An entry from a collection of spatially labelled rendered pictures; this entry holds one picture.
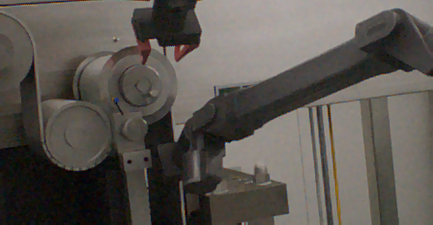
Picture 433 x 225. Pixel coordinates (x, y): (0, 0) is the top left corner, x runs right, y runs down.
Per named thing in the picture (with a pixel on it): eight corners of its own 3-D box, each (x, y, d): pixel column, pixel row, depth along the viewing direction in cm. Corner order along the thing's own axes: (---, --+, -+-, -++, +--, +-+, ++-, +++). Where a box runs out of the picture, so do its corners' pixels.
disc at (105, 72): (99, 126, 149) (99, 44, 148) (99, 126, 149) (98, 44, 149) (178, 125, 154) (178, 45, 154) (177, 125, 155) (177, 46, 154)
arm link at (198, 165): (251, 114, 141) (214, 99, 136) (257, 175, 135) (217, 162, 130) (207, 140, 148) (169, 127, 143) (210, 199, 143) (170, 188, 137)
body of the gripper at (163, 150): (216, 172, 152) (225, 154, 145) (162, 181, 148) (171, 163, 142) (206, 141, 154) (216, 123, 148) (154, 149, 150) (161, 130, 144)
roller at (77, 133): (48, 172, 145) (41, 105, 145) (29, 160, 169) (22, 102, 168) (115, 162, 150) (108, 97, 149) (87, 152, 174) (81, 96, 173)
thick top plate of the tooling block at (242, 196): (212, 228, 154) (209, 196, 153) (154, 201, 191) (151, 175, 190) (289, 213, 160) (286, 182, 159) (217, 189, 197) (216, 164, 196)
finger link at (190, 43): (192, 73, 141) (203, 36, 134) (153, 76, 139) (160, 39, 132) (183, 44, 145) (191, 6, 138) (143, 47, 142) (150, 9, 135)
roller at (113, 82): (108, 117, 149) (108, 53, 149) (80, 113, 173) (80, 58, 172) (169, 116, 153) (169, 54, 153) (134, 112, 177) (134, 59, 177)
